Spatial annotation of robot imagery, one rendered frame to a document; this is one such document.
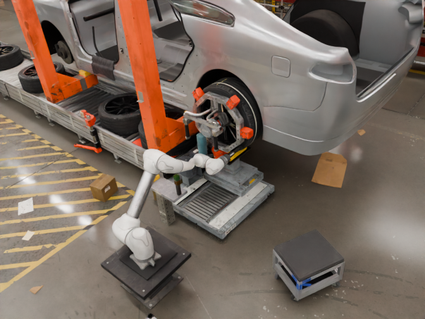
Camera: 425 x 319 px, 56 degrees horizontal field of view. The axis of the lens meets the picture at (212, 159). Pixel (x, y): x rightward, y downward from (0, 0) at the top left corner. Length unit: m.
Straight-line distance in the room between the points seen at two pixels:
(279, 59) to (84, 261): 2.38
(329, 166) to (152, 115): 2.01
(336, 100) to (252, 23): 0.87
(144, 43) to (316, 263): 2.15
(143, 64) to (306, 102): 1.34
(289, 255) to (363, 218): 1.11
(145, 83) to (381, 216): 2.45
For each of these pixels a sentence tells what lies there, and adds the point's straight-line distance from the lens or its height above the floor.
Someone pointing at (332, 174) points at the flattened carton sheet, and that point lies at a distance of 4.38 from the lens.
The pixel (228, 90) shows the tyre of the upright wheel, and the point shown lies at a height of 1.16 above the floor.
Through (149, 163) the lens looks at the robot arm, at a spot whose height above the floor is 0.94.
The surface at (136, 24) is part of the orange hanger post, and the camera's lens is 3.28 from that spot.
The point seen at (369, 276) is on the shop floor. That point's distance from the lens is 3.51.
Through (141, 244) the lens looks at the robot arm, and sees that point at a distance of 3.00.
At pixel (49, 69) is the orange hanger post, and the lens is 5.17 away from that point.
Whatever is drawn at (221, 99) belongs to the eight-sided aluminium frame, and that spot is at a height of 1.12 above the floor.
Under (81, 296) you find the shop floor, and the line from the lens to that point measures 3.54.
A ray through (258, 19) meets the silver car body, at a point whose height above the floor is 1.75.
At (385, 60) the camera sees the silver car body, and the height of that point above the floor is 0.94.
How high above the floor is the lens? 2.68
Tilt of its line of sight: 36 degrees down
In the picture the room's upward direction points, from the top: 5 degrees counter-clockwise
